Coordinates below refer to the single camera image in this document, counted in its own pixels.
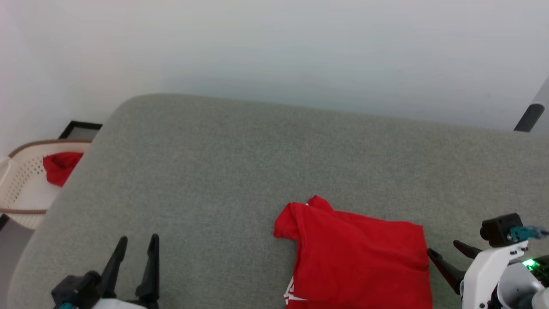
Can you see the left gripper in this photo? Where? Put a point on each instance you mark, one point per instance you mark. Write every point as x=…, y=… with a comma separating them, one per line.
x=122, y=304

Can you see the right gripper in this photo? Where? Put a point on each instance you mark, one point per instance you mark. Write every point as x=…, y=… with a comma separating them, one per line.
x=482, y=274

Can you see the red and white garment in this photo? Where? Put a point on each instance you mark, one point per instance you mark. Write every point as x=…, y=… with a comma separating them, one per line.
x=360, y=257

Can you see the red cloth in basket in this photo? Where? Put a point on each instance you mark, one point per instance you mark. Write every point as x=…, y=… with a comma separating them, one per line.
x=60, y=167

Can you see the cream perforated laundry basket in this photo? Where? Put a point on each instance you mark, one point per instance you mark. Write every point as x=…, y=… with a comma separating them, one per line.
x=21, y=189

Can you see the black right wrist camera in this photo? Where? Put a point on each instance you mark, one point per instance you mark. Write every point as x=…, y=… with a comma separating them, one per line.
x=499, y=228

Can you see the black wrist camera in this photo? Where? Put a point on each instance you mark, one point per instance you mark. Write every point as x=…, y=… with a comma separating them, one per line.
x=75, y=289
x=499, y=228

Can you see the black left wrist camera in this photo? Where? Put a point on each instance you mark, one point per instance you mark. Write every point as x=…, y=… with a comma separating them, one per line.
x=75, y=289

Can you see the black rectangular frame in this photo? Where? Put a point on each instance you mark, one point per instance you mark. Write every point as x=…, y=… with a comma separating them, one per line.
x=81, y=127

